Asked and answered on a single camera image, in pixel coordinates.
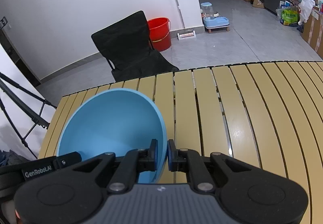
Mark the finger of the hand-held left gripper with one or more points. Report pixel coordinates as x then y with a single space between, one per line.
68 160

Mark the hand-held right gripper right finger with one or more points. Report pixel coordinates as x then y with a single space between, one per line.
171 156

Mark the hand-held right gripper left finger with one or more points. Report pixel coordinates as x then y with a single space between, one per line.
154 156

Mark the deep blue bowl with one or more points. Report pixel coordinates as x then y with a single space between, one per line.
108 125

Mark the dark blue cloth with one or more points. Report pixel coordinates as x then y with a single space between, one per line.
5 158

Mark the black tripod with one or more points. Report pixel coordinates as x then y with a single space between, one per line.
27 108

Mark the black folding chair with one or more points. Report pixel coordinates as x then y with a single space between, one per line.
131 47

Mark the red plastic bucket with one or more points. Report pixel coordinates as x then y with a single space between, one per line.
160 33

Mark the blue pet water feeder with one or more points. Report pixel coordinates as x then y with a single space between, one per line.
214 19

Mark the tan cardboard scratcher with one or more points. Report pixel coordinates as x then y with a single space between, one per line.
257 1

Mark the green plastic bag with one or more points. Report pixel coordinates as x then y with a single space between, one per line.
290 17

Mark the large taped cardboard box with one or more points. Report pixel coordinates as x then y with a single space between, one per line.
314 32

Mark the white plastic bag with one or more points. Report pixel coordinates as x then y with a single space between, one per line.
306 9

